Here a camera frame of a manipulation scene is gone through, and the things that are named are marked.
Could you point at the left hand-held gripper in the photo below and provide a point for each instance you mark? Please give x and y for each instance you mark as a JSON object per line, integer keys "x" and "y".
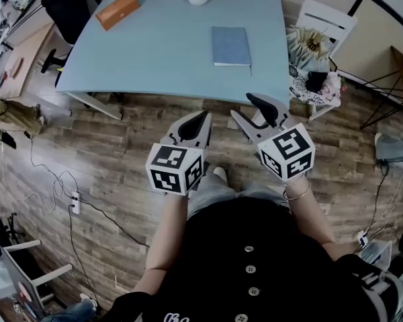
{"x": 168, "y": 169}

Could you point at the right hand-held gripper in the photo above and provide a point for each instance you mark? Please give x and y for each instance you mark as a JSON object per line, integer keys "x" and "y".
{"x": 289, "y": 149}

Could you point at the blue notebook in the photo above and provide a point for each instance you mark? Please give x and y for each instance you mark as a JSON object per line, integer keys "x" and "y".
{"x": 230, "y": 45}

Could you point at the person's right forearm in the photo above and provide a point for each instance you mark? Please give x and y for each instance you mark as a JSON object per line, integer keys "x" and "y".
{"x": 309, "y": 220}

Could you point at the person's left forearm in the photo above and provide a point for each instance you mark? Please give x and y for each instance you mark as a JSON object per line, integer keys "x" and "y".
{"x": 168, "y": 233}

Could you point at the person's light shoe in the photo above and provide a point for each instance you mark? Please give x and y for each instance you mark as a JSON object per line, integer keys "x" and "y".
{"x": 220, "y": 174}

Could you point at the black white floral cushion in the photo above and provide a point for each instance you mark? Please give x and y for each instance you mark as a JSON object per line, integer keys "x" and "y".
{"x": 297, "y": 82}

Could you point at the person's grey jeans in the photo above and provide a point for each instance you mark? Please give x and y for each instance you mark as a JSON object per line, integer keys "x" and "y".
{"x": 211, "y": 193}

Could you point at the black bag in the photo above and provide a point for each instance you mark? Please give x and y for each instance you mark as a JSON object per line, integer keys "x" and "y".
{"x": 315, "y": 82}

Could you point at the pink flower bunch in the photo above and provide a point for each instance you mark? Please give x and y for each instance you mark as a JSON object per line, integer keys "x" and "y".
{"x": 332, "y": 84}

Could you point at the white wooden chair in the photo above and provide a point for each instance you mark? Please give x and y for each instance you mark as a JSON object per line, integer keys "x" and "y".
{"x": 325, "y": 15}

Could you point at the black buttoned shirt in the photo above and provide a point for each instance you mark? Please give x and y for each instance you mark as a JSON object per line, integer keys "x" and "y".
{"x": 221, "y": 263}

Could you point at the white power strip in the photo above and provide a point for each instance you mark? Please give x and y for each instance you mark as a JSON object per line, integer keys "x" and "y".
{"x": 75, "y": 202}
{"x": 362, "y": 239}

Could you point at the orange leather box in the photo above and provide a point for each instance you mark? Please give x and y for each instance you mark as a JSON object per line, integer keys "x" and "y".
{"x": 117, "y": 10}

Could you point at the black office chair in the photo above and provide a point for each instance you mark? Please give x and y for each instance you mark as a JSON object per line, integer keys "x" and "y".
{"x": 67, "y": 12}

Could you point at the clear plastic bin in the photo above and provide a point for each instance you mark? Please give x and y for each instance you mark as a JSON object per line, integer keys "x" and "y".
{"x": 379, "y": 253}

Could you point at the light wooden desk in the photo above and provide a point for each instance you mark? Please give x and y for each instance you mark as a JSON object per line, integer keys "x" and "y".
{"x": 27, "y": 55}

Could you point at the white frame table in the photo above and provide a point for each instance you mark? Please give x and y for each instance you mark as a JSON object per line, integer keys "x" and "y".
{"x": 53, "y": 273}

